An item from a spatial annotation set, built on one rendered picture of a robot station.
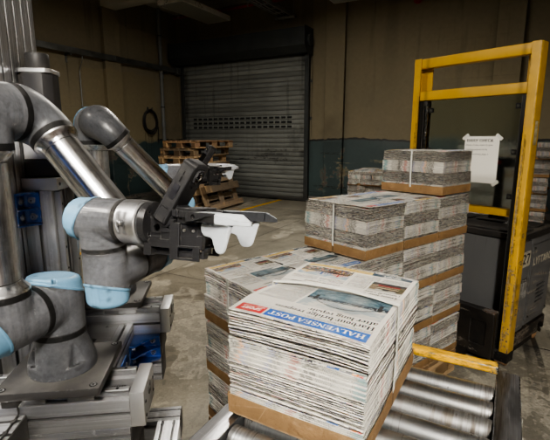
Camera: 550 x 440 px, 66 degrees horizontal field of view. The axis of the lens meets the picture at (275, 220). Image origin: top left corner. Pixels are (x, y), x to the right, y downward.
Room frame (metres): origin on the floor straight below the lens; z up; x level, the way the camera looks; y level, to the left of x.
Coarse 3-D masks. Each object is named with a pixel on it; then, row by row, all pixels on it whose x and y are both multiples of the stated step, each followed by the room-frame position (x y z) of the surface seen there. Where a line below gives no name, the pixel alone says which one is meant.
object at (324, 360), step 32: (256, 320) 0.74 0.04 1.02; (288, 320) 0.71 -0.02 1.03; (320, 320) 0.71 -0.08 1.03; (352, 320) 0.71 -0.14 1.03; (384, 320) 0.71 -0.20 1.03; (256, 352) 0.75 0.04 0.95; (288, 352) 0.71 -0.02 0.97; (320, 352) 0.67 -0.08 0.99; (352, 352) 0.64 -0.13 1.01; (384, 352) 0.73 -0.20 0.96; (256, 384) 0.74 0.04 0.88; (288, 384) 0.71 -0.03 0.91; (320, 384) 0.68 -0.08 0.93; (352, 384) 0.65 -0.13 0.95; (384, 384) 0.74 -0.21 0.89; (320, 416) 0.67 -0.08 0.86; (352, 416) 0.65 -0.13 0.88
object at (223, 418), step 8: (224, 408) 0.79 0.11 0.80; (216, 416) 0.76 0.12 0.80; (224, 416) 0.76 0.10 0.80; (232, 416) 0.76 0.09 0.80; (240, 416) 0.76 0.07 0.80; (208, 424) 0.74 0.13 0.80; (216, 424) 0.74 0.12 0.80; (224, 424) 0.74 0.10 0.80; (232, 424) 0.74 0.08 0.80; (240, 424) 0.76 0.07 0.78; (200, 432) 0.72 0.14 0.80; (208, 432) 0.72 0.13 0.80; (216, 432) 0.72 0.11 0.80; (224, 432) 0.72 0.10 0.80
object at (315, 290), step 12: (288, 288) 0.89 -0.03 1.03; (300, 288) 0.89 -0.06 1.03; (312, 288) 0.89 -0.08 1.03; (324, 288) 0.89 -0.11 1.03; (348, 300) 0.81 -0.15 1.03; (360, 300) 0.81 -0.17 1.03; (372, 300) 0.81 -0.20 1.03; (396, 300) 0.81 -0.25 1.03; (396, 312) 0.78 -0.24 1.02; (396, 324) 0.79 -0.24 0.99
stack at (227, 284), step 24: (240, 264) 1.72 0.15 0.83; (264, 264) 1.72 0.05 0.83; (288, 264) 1.72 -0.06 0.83; (336, 264) 1.72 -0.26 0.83; (360, 264) 1.72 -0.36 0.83; (384, 264) 1.84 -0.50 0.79; (408, 264) 1.95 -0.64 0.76; (432, 264) 2.10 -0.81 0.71; (216, 288) 1.61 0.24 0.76; (240, 288) 1.46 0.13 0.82; (432, 288) 2.09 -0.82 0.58; (216, 312) 1.60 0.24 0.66; (216, 336) 1.61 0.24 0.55; (216, 360) 1.61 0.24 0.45; (216, 384) 1.63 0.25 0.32; (216, 408) 1.63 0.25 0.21
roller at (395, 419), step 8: (392, 416) 0.77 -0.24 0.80; (400, 416) 0.76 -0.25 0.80; (408, 416) 0.76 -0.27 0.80; (384, 424) 0.76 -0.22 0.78; (392, 424) 0.76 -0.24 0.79; (400, 424) 0.75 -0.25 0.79; (408, 424) 0.75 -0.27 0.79; (416, 424) 0.74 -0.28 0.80; (424, 424) 0.74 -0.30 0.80; (432, 424) 0.74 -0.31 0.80; (440, 424) 0.74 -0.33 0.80; (400, 432) 0.75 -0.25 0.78; (408, 432) 0.74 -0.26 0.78; (416, 432) 0.73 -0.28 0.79; (424, 432) 0.73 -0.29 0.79; (432, 432) 0.72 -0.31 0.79; (440, 432) 0.72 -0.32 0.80; (448, 432) 0.72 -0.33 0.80; (456, 432) 0.72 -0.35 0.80; (464, 432) 0.72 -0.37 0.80
